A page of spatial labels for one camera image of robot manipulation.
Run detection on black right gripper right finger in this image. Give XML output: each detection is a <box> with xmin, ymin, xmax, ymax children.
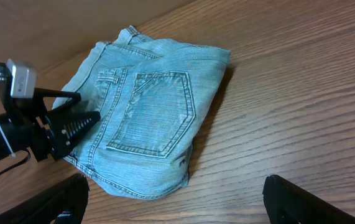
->
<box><xmin>262</xmin><ymin>175</ymin><xmax>355</xmax><ymax>224</ymax></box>

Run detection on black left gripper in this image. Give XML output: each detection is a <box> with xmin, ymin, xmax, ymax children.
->
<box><xmin>0</xmin><ymin>87</ymin><xmax>100</xmax><ymax>161</ymax></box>

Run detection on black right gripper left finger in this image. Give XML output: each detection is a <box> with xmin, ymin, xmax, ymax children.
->
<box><xmin>0</xmin><ymin>173</ymin><xmax>90</xmax><ymax>224</ymax></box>

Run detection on light blue denim shorts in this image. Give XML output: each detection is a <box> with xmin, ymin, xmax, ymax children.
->
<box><xmin>64</xmin><ymin>26</ymin><xmax>231</xmax><ymax>200</ymax></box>

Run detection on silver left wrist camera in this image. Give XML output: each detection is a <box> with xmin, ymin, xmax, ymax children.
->
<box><xmin>6</xmin><ymin>59</ymin><xmax>37</xmax><ymax>99</ymax></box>

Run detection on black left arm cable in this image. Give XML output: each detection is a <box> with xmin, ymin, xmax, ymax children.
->
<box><xmin>0</xmin><ymin>149</ymin><xmax>32</xmax><ymax>186</ymax></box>

